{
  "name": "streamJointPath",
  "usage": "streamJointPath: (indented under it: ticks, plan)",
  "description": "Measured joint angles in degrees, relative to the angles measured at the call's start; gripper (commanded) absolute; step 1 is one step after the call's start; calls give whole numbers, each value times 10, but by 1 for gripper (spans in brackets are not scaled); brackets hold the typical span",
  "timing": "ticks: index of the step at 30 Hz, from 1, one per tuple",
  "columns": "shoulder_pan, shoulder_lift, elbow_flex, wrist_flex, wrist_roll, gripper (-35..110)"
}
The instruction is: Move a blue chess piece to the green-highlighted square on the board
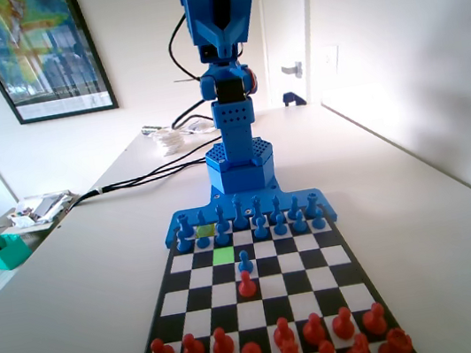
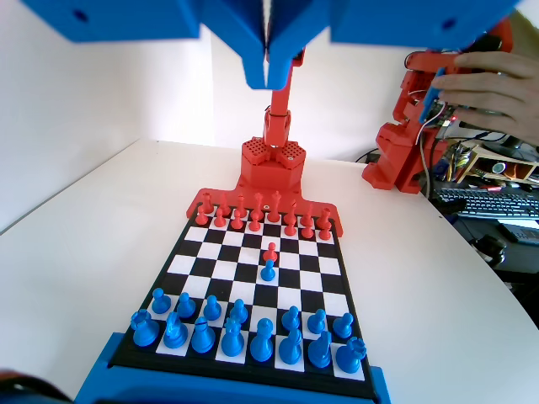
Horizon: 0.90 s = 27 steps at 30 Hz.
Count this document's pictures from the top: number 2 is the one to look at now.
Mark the red leader arm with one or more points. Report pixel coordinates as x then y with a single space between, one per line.
391 143

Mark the blue leader arm trigger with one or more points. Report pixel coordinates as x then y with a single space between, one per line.
431 101

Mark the blue knight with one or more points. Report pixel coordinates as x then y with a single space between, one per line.
320 351
174 334

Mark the red robot arm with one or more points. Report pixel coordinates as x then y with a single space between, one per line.
273 168

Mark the black and white chessboard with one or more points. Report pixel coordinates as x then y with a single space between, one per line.
295 294

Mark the person's hand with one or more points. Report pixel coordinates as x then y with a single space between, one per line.
497 92

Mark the red queen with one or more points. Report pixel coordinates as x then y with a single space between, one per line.
258 202

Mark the red bishop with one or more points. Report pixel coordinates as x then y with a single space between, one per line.
293 208
240 203

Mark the red knight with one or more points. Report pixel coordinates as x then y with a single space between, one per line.
223 204
309 210

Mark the red king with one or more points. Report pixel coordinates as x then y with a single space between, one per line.
275 206

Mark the green circuit board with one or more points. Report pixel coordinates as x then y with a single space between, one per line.
448 113

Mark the wooden box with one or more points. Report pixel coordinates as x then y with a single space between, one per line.
471 166

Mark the black monitor stand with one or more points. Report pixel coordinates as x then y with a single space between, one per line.
511 143

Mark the black computer keyboard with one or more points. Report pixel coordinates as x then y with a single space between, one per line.
488 202

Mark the black round object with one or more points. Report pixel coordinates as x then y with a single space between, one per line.
488 250

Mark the blue bishop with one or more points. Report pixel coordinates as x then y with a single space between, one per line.
203 338
290 351

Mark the black flat device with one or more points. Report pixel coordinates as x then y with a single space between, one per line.
520 233

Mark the blue rook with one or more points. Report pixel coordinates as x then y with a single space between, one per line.
145 332
349 357

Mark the red base plate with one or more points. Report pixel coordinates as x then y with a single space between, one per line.
311 198

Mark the blue base plate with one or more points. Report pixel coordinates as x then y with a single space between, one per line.
168 387

